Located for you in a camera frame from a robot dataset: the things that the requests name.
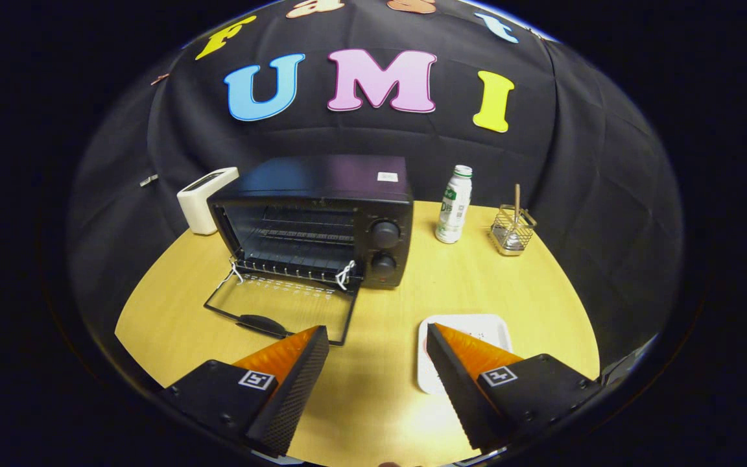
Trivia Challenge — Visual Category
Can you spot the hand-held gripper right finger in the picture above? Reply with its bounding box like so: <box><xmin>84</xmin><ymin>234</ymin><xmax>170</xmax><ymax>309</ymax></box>
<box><xmin>425</xmin><ymin>322</ymin><xmax>601</xmax><ymax>453</ymax></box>

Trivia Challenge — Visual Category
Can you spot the wire mesh basket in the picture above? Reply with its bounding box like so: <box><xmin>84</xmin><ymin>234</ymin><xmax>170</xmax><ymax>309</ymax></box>
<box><xmin>490</xmin><ymin>204</ymin><xmax>537</xmax><ymax>256</ymax></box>

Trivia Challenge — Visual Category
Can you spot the white bottle green label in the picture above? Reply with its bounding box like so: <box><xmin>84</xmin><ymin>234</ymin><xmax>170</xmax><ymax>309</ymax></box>
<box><xmin>435</xmin><ymin>165</ymin><xmax>473</xmax><ymax>245</ymax></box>

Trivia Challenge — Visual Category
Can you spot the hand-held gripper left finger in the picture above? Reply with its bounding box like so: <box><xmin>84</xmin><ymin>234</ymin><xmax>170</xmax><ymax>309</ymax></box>
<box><xmin>160</xmin><ymin>325</ymin><xmax>330</xmax><ymax>458</ymax></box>

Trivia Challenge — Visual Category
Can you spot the black toaster oven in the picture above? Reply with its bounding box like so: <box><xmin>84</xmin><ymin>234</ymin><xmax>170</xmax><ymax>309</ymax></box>
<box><xmin>204</xmin><ymin>154</ymin><xmax>414</xmax><ymax>346</ymax></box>

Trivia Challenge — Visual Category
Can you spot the white bread toaster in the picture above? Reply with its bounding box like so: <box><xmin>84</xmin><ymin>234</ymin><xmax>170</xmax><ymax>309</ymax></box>
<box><xmin>177</xmin><ymin>167</ymin><xmax>240</xmax><ymax>235</ymax></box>

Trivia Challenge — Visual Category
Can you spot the white square plate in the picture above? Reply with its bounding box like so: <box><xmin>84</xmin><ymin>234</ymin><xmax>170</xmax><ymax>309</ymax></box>
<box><xmin>417</xmin><ymin>314</ymin><xmax>514</xmax><ymax>395</ymax></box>

